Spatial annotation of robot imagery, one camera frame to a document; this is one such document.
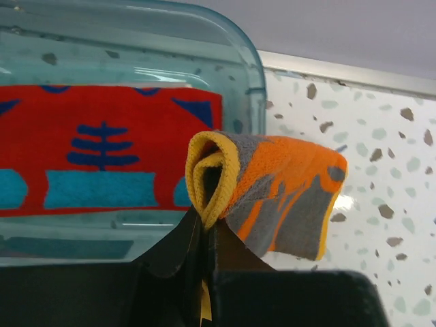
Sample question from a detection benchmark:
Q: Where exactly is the red patterned towel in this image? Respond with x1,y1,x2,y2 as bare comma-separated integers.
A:
1,85,223,217

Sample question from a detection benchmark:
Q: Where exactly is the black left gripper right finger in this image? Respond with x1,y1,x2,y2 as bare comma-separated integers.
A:
206,221,389,326

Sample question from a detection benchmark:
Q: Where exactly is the teal transparent plastic bin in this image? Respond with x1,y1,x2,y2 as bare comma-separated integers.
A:
1,1,266,266

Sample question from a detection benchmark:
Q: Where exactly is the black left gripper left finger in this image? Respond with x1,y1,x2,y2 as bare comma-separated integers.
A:
1,208,202,326

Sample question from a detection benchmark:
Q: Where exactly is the orange patterned towel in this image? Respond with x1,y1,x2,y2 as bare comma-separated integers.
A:
185,131,348,261

